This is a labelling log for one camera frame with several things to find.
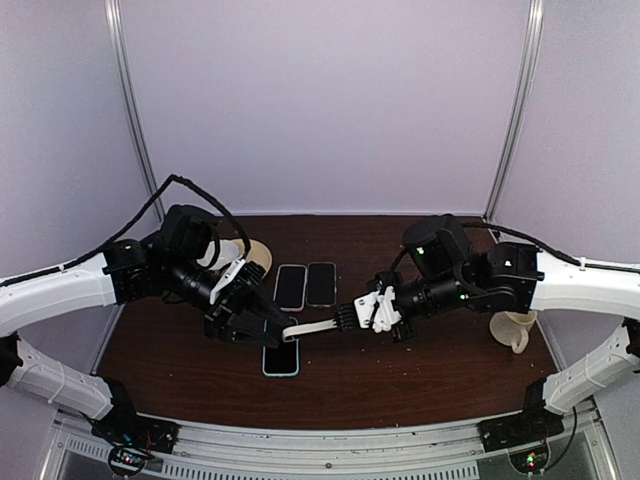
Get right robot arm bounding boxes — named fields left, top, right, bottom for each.
left=334, top=214, right=639, bottom=451

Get left aluminium frame post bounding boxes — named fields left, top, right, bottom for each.
left=104, top=0, right=159, bottom=197

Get beige saucer plate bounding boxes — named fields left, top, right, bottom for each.
left=233, top=239, right=273, bottom=279

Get phone in blue case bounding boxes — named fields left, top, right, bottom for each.
left=261, top=339, right=300, bottom=378

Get right round status board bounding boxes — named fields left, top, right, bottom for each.
left=509, top=446, right=550, bottom=475

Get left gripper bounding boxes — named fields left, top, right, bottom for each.
left=166, top=253, right=291, bottom=349

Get front aluminium rail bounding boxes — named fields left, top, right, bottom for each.
left=42, top=392, right=619, bottom=480

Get white phone case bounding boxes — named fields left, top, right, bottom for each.
left=282, top=319, right=337, bottom=342

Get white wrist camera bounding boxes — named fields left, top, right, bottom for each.
left=209, top=257, right=246, bottom=305
left=353, top=287, right=402, bottom=333

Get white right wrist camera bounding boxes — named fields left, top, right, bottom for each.
left=353, top=287, right=402, bottom=333

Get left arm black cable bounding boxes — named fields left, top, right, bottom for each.
left=0, top=173, right=251, bottom=289

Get round status board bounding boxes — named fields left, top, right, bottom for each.
left=107, top=446, right=152, bottom=476
left=509, top=446, right=550, bottom=475

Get white ceramic cup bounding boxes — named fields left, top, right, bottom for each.
left=197, top=239, right=241, bottom=271

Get cream ribbed mug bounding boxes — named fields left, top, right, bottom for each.
left=489, top=311, right=537, bottom=354

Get phone in pink case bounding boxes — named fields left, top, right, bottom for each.
left=273, top=264, right=307, bottom=312

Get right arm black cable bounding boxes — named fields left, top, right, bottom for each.
left=459, top=222, right=640, bottom=274

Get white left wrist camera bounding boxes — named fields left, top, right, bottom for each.
left=209, top=257, right=246, bottom=305

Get phone in clear grey case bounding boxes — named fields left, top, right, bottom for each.
left=305, top=262, right=337, bottom=308

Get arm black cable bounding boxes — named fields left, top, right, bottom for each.
left=0, top=173, right=251, bottom=289
left=459, top=222, right=640, bottom=274

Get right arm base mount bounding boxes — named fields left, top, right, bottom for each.
left=478, top=414, right=565, bottom=453

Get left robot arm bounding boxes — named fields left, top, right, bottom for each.
left=1, top=205, right=293, bottom=446

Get left round status board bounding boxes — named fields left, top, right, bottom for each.
left=107, top=446, right=152, bottom=476

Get aluminium frame post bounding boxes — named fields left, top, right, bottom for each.
left=483, top=0, right=545, bottom=221
left=104, top=0, right=159, bottom=197

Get right aluminium frame post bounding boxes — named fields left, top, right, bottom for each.
left=483, top=0, right=545, bottom=221

